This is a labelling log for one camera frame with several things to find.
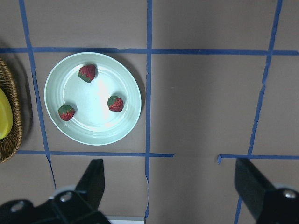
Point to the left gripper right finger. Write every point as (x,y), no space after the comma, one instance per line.
(251,185)

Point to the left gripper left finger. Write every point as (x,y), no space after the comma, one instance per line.
(91,186)

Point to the strawberry with green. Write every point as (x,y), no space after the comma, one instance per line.
(115,104)
(66,112)

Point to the plain red strawberry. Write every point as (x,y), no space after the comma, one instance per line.
(87,73)

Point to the light green plate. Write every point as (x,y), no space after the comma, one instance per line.
(93,123)

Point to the brown wicker basket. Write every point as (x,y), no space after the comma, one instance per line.
(10,144)

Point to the yellow banana bunch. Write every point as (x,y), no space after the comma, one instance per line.
(6,116)

